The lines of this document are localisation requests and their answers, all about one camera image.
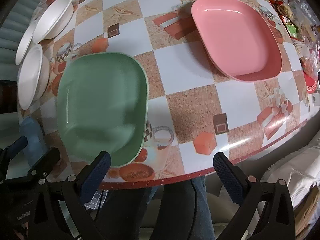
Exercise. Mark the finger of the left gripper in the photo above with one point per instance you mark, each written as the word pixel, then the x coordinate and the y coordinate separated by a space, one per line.
pixel 41 218
pixel 15 148

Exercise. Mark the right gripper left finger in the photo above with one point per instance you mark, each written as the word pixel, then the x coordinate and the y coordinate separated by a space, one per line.
pixel 80 191

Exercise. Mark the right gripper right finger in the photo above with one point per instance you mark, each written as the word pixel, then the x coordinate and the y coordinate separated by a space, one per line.
pixel 277 220

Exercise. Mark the white foam bowl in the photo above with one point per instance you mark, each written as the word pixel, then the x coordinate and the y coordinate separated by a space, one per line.
pixel 33 77
pixel 53 20
pixel 25 43

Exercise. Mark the green square plate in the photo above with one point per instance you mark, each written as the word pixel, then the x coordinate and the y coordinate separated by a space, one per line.
pixel 102 105

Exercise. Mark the pink square plate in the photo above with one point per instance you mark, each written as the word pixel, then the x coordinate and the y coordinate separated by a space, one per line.
pixel 237 39

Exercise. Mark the blue checkered cloth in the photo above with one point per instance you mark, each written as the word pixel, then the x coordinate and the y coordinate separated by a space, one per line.
pixel 97 200

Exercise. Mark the white fabric cushion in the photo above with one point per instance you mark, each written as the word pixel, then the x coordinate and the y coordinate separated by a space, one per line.
pixel 300 171

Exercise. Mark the teal curtain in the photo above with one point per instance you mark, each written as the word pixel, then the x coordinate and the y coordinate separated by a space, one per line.
pixel 15 18

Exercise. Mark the clutter of packets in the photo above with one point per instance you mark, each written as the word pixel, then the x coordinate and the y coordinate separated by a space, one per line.
pixel 303 27

